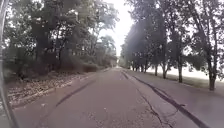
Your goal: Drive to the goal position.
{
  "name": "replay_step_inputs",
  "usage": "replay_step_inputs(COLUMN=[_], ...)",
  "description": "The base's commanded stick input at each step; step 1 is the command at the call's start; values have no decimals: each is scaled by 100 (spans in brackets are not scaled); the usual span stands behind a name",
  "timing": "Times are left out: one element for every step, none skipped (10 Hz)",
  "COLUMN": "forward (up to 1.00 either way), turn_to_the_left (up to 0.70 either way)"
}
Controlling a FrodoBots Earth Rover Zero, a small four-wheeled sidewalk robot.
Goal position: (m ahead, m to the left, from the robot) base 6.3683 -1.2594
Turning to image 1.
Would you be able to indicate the leaf-littered ground verge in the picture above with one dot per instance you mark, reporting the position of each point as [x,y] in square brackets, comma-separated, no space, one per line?
[36,87]

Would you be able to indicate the dense wood of trees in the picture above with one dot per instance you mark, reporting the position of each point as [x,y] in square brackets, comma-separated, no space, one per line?
[50,36]

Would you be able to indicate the grey asphalt road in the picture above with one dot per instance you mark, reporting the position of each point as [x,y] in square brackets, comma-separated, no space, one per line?
[110,100]

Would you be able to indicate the row of trees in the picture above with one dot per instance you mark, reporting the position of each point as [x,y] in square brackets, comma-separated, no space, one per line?
[176,36]

